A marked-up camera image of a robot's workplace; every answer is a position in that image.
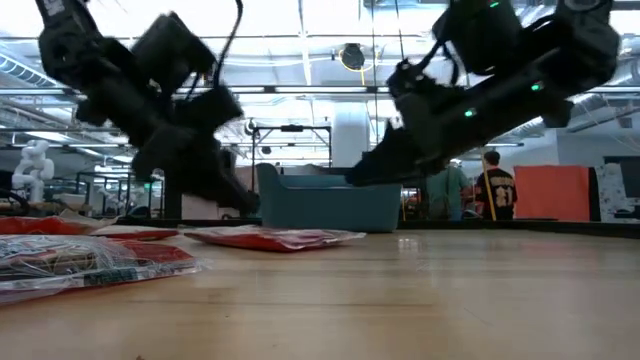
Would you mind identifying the person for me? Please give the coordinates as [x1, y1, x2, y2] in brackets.
[473, 149, 519, 222]
[425, 160, 472, 222]

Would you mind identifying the black camera rig frame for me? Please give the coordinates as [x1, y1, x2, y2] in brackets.
[251, 123, 333, 169]

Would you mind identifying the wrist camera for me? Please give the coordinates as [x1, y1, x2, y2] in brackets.
[130, 10, 217, 99]
[387, 58, 464, 109]

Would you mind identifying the black panel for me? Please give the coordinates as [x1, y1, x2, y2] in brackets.
[163, 189, 185, 220]

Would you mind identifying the white patterned panel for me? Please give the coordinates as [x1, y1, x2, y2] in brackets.
[593, 162, 630, 222]

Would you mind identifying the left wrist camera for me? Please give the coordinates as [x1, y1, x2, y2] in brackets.
[130, 10, 217, 99]

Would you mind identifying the black ceiling cord reel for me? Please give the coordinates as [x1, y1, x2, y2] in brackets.
[340, 41, 367, 72]

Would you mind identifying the orange fabric panel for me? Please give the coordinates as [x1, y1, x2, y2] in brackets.
[513, 164, 592, 223]

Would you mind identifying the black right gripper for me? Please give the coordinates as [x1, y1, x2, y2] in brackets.
[348, 92, 575, 187]

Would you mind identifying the red microwave popcorn bag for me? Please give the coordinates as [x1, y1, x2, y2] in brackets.
[92, 224, 182, 242]
[0, 233, 207, 305]
[183, 224, 367, 254]
[0, 214, 120, 237]

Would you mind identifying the black aluminium table frame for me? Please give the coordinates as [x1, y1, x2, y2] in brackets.
[0, 214, 640, 240]

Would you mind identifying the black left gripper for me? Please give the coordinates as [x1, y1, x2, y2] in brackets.
[132, 84, 261, 216]

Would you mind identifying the white humanoid robot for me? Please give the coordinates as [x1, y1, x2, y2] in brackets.
[10, 138, 56, 205]

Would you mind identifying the blue plastic basket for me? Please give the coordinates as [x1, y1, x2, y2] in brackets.
[255, 162, 404, 234]

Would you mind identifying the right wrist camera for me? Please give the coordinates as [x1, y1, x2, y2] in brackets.
[387, 58, 464, 109]

